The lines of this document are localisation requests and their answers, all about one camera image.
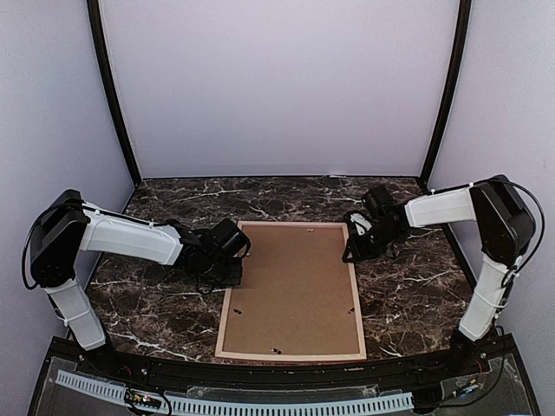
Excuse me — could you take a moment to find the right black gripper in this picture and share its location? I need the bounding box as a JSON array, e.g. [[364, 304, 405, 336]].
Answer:
[[343, 223, 402, 263]]

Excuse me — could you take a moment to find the brown backing board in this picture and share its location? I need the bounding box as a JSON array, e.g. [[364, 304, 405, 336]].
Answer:
[[220, 224, 362, 353]]

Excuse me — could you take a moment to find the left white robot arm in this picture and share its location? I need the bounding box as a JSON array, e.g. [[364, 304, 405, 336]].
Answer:
[[21, 189, 251, 378]]

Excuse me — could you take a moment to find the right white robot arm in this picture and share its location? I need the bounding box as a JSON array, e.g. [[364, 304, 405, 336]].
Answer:
[[342, 175, 545, 341]]

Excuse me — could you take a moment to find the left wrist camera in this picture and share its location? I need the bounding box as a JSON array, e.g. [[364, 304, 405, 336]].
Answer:
[[209, 218, 251, 258]]

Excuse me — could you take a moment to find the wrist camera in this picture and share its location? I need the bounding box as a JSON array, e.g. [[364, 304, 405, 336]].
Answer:
[[209, 218, 251, 258], [343, 185, 396, 236]]

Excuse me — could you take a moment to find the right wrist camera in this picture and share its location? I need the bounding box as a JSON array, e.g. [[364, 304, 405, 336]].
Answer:
[[343, 185, 396, 236]]

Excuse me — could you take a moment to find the black front rail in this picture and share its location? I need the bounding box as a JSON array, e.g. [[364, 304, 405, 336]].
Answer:
[[40, 335, 514, 392]]

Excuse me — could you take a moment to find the white slotted cable duct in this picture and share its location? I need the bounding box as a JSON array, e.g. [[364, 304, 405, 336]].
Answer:
[[55, 370, 415, 415]]

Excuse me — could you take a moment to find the right black corner post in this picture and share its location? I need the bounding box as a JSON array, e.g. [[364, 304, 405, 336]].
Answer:
[[419, 0, 473, 189]]

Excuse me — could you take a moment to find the black corner post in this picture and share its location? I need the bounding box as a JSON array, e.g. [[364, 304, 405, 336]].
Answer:
[[419, 0, 473, 189], [86, 0, 142, 187]]

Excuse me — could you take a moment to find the left black corner post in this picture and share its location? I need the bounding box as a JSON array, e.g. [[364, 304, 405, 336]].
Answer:
[[86, 0, 142, 187]]

